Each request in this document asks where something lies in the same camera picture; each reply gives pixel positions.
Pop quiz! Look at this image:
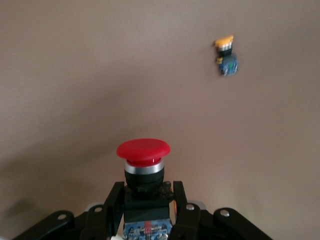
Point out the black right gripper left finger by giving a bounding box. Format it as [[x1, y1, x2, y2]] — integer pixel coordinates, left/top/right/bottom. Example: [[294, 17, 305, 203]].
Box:
[[12, 181, 125, 240]]

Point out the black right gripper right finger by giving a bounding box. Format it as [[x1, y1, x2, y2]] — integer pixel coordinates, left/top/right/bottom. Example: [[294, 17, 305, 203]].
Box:
[[169, 180, 275, 240]]

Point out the red mushroom push button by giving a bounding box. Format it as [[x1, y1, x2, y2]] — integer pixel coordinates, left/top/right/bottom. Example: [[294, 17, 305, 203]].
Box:
[[116, 138, 176, 240]]

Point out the yellow mushroom push button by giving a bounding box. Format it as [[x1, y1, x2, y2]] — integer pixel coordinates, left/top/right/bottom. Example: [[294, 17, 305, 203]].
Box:
[[214, 35, 240, 77]]

